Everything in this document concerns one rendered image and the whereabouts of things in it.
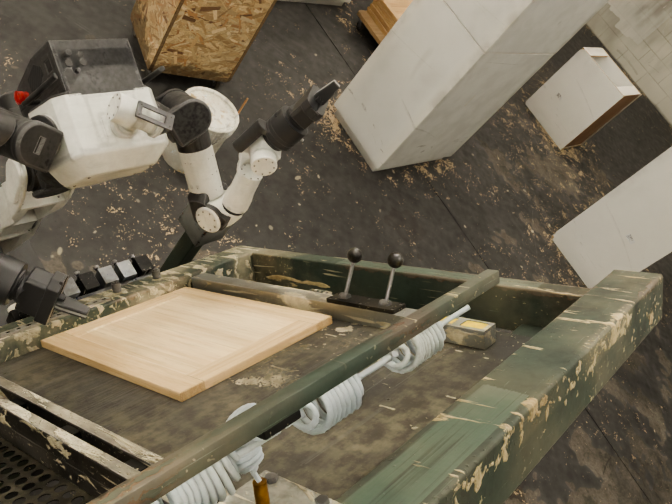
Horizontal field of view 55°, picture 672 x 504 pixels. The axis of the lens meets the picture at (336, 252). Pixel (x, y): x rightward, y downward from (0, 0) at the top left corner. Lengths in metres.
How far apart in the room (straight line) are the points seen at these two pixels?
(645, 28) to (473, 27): 5.98
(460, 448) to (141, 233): 2.48
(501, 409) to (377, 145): 3.41
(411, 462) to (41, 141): 1.02
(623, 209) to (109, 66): 4.08
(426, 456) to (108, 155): 1.03
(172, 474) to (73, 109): 1.10
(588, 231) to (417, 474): 4.50
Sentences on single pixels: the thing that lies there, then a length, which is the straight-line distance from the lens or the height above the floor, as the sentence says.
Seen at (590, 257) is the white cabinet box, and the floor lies 0.17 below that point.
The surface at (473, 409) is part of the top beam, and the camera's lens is 0.93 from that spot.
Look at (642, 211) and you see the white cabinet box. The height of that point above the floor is 0.68.
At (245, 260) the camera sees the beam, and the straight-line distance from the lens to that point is 2.08.
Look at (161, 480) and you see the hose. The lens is 0.57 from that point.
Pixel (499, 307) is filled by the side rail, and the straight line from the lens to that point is 1.59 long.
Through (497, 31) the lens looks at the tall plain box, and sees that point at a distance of 3.75.
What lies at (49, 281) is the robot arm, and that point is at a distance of 1.33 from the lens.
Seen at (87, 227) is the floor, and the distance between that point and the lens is 3.09.
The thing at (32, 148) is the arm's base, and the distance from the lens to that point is 1.48.
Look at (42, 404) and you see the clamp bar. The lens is 1.24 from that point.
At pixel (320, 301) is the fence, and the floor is 1.30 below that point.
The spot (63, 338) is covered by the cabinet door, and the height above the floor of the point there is 0.93.
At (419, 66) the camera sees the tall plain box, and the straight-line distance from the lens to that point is 4.01.
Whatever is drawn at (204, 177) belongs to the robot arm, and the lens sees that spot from 1.76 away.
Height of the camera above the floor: 2.43
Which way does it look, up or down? 42 degrees down
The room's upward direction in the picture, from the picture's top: 44 degrees clockwise
